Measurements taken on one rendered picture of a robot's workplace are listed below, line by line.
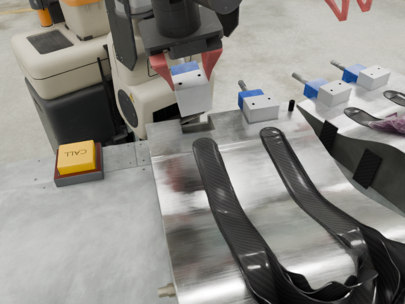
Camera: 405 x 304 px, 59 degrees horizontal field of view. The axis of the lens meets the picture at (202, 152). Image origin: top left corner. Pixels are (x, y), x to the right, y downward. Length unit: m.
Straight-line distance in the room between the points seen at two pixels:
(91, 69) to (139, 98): 0.29
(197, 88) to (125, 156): 0.23
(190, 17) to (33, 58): 0.69
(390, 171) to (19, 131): 2.01
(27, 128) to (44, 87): 1.23
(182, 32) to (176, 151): 0.18
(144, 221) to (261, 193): 0.19
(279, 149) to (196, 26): 0.22
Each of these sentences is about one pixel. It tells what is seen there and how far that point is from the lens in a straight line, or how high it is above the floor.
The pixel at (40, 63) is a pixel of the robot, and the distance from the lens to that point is 1.06.
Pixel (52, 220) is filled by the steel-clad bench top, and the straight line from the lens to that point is 0.62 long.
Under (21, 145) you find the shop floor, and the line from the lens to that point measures 2.19.
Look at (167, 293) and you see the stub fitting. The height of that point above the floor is 0.84.
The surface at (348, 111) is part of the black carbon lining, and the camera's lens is 0.73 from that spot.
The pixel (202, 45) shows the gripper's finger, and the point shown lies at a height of 1.05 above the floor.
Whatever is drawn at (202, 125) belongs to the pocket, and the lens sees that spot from 0.62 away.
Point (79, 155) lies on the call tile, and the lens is 0.66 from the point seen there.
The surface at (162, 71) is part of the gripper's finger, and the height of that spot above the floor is 1.01.
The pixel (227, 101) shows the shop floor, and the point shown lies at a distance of 2.25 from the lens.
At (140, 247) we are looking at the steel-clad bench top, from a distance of 0.55.
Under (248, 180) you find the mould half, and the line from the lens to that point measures 0.51.
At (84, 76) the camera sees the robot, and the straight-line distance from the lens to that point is 1.10.
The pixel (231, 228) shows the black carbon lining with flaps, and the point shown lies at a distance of 0.44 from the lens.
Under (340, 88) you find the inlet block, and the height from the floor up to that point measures 0.88.
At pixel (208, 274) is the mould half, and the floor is 0.93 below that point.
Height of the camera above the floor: 1.25
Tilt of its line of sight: 42 degrees down
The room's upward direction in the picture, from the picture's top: 2 degrees counter-clockwise
